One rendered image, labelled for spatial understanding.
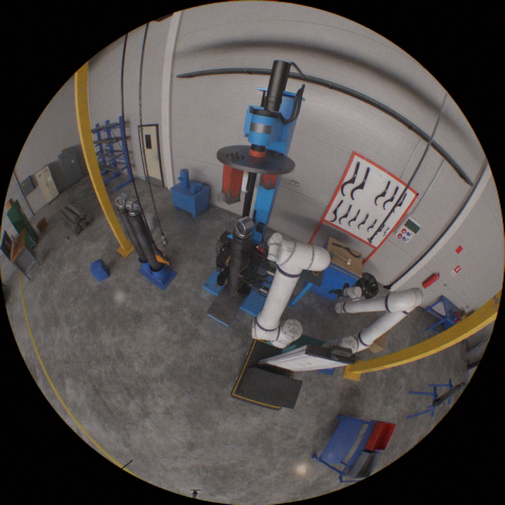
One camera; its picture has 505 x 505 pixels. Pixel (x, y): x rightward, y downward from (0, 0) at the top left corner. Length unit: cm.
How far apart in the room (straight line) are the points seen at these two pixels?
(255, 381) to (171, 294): 199
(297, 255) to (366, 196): 278
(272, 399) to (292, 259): 152
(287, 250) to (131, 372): 285
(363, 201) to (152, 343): 434
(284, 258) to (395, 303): 68
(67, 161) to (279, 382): 1118
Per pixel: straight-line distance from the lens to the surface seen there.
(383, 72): 344
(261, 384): 185
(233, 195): 124
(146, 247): 249
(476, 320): 220
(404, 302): 103
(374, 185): 331
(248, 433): 288
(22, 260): 631
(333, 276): 293
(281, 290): 82
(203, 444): 297
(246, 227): 155
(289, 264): 73
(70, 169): 1075
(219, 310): 265
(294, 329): 115
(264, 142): 118
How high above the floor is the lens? 264
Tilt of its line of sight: 49 degrees down
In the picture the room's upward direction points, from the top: 14 degrees clockwise
